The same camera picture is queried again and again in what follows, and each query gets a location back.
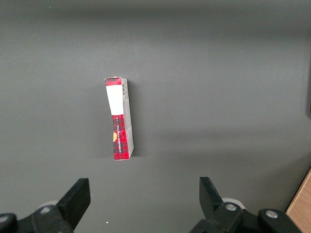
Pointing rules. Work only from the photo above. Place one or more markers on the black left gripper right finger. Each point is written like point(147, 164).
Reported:
point(213, 208)

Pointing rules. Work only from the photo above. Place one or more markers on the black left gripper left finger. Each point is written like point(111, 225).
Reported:
point(70, 206)

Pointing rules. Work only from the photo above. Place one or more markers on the wooden two-drawer cabinet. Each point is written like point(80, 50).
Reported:
point(301, 206)

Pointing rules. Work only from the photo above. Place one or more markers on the red plaid cardboard box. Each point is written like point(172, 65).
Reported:
point(117, 102)

